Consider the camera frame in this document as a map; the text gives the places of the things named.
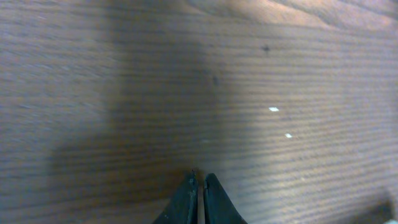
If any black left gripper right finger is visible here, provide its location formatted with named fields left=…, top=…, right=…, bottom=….
left=203, top=173, right=248, bottom=224

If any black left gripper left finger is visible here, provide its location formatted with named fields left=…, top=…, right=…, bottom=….
left=152, top=171, right=198, bottom=224

